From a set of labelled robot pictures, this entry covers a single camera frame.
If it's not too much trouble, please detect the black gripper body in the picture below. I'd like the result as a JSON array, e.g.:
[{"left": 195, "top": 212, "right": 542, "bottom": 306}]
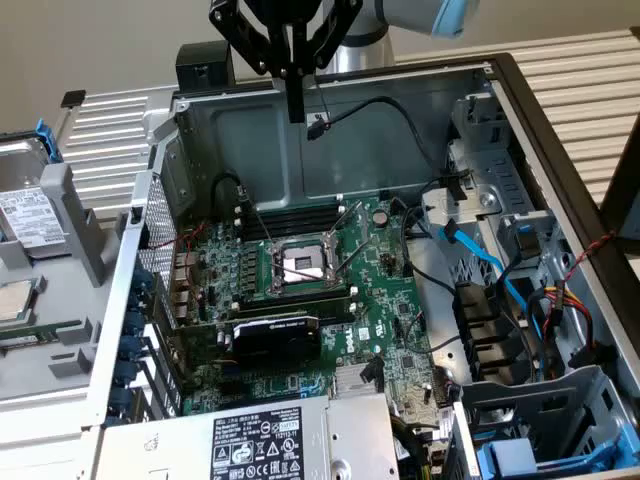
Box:
[{"left": 239, "top": 0, "right": 351, "bottom": 26}]

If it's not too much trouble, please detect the CPU socket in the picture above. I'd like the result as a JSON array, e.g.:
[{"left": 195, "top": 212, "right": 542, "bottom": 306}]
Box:
[{"left": 263, "top": 232, "right": 351, "bottom": 297}]

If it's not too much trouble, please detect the white barcode tag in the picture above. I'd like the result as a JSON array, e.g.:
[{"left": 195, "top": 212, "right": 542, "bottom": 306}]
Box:
[{"left": 435, "top": 405, "right": 455, "bottom": 442}]

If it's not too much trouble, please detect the hard disk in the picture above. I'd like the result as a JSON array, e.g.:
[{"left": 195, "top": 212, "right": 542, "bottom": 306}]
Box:
[{"left": 0, "top": 118, "right": 70, "bottom": 260}]

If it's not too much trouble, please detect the silver CPU chip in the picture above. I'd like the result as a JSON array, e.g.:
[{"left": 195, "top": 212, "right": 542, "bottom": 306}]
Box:
[{"left": 0, "top": 278, "right": 40, "bottom": 324}]

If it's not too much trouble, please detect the installed green RAM stick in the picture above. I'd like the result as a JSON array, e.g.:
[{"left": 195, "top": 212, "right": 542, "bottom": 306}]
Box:
[{"left": 234, "top": 292, "right": 359, "bottom": 321}]

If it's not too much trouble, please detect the grey plastic drive bracket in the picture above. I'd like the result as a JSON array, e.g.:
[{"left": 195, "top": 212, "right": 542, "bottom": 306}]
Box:
[{"left": 420, "top": 187, "right": 502, "bottom": 227}]

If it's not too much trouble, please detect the green Dell motherboard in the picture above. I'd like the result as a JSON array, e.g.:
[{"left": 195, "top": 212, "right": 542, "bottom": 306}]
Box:
[{"left": 169, "top": 193, "right": 454, "bottom": 454}]

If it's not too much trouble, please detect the long black wire small plug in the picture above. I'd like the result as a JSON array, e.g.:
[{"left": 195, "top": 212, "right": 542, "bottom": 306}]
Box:
[{"left": 305, "top": 96, "right": 474, "bottom": 182}]

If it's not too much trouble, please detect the thin black wire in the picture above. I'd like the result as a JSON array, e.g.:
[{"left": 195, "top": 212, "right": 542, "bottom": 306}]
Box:
[{"left": 399, "top": 197, "right": 459, "bottom": 297}]

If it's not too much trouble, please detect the open grey PC case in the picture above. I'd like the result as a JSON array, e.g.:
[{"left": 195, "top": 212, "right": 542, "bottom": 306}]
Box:
[{"left": 82, "top": 52, "right": 640, "bottom": 480}]

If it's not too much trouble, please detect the empty blue disk carrier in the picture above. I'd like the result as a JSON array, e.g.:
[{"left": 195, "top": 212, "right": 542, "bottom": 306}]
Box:
[{"left": 474, "top": 422, "right": 640, "bottom": 480}]

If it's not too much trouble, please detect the red black twisted wire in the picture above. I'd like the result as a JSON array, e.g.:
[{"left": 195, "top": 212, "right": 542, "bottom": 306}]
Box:
[{"left": 562, "top": 230, "right": 620, "bottom": 292}]

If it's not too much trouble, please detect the braided black yellow cable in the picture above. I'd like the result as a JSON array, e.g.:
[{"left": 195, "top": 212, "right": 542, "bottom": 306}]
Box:
[{"left": 389, "top": 414, "right": 436, "bottom": 480}]

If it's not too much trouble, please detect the empty black RAM slot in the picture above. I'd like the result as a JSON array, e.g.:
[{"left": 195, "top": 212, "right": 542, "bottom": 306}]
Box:
[
  {"left": 233, "top": 215, "right": 347, "bottom": 241},
  {"left": 234, "top": 203, "right": 346, "bottom": 225}
]

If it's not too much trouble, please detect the loose green RAM stick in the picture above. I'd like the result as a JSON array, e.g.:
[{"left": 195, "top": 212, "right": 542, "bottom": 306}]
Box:
[{"left": 0, "top": 321, "right": 66, "bottom": 349}]

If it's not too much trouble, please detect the metal locking lever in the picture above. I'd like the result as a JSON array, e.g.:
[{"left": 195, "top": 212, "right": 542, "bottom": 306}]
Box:
[
  {"left": 272, "top": 263, "right": 330, "bottom": 283},
  {"left": 238, "top": 185, "right": 275, "bottom": 249}
]

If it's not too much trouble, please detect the black box on table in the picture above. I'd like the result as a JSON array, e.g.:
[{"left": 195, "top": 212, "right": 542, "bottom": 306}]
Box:
[{"left": 174, "top": 41, "right": 237, "bottom": 94}]

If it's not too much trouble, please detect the black plastic cable guide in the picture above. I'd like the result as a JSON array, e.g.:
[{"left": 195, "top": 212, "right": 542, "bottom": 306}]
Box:
[{"left": 451, "top": 281, "right": 534, "bottom": 387}]

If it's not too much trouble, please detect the silver power supply unit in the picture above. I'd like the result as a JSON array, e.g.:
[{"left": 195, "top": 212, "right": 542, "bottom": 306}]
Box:
[{"left": 97, "top": 392, "right": 401, "bottom": 480}]

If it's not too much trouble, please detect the black sleeved wire with plug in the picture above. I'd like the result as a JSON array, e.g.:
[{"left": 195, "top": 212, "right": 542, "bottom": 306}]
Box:
[{"left": 360, "top": 355, "right": 401, "bottom": 416}]

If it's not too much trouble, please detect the grey disk bay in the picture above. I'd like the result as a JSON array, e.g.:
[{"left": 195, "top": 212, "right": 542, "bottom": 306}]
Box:
[{"left": 458, "top": 363, "right": 640, "bottom": 480}]

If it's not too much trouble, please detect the silver finned heatsink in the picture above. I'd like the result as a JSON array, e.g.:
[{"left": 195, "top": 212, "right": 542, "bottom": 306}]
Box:
[{"left": 333, "top": 364, "right": 387, "bottom": 397}]

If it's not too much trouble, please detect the grey parts rack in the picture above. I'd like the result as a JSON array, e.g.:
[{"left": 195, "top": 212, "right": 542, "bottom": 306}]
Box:
[{"left": 0, "top": 162, "right": 127, "bottom": 401}]

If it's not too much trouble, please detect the blue expansion slot latch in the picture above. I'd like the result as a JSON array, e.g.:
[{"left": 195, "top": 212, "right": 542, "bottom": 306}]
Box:
[{"left": 115, "top": 267, "right": 154, "bottom": 419}]

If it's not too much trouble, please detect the black graphics card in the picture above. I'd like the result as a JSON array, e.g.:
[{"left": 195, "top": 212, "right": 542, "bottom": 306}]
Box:
[{"left": 167, "top": 310, "right": 322, "bottom": 374}]

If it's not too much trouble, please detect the light blue data wire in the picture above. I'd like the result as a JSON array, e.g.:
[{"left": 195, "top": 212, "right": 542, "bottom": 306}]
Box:
[{"left": 437, "top": 218, "right": 532, "bottom": 321}]

